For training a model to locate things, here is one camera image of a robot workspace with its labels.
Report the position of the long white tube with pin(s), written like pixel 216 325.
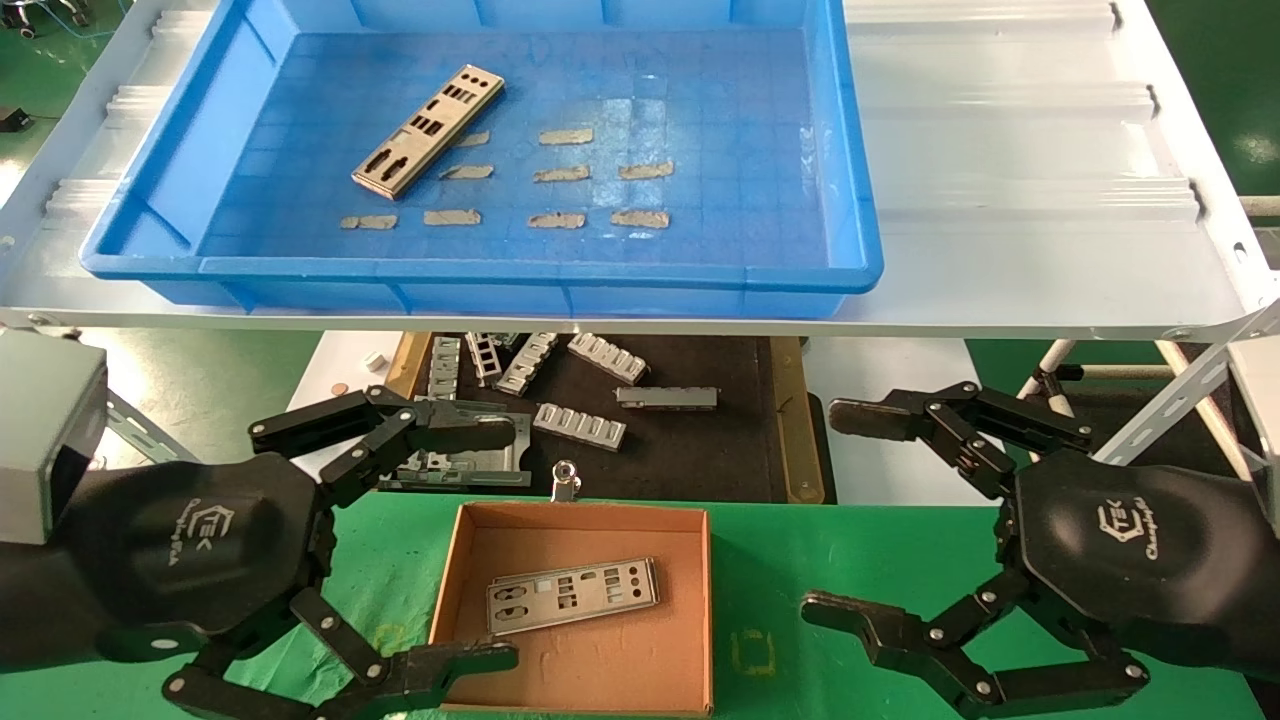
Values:
pixel 1225 438

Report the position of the blue plastic tray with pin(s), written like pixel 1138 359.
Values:
pixel 720 120

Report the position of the small black device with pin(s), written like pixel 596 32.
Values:
pixel 12 118

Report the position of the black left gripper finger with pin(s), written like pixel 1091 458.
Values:
pixel 400 425
pixel 420 675

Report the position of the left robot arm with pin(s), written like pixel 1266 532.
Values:
pixel 40 610

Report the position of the grey metal bar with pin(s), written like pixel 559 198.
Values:
pixel 667 397

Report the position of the beige tube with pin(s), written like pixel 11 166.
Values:
pixel 1130 372

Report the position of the silver perforated shield plate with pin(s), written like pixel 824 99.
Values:
pixel 620 598
pixel 418 143

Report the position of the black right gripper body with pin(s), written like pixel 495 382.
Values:
pixel 1130 540

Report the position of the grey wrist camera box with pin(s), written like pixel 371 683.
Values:
pixel 45 430

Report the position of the black chair base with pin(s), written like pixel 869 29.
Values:
pixel 20 28

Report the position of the black tube connector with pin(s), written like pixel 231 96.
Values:
pixel 1055 378

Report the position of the small white cube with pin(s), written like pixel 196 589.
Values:
pixel 375 360

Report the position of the green table cloth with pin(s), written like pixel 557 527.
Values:
pixel 800 560

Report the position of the dark work mat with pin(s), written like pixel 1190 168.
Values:
pixel 700 450

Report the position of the white slotted angle bar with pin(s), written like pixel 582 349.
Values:
pixel 140 425
pixel 1140 430

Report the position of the brown cardboard box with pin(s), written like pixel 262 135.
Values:
pixel 600 670

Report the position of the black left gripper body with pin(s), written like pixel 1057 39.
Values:
pixel 200 540

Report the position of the grey slotted metal part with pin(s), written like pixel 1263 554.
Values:
pixel 527 362
pixel 580 426
pixel 445 365
pixel 607 357
pixel 485 357

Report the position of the silver binder clip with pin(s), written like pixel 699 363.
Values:
pixel 566 480

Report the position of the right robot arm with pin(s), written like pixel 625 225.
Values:
pixel 1262 655

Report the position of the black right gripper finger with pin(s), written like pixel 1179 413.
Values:
pixel 900 635
pixel 950 420

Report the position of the large grey metal bracket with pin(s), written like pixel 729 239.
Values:
pixel 480 468

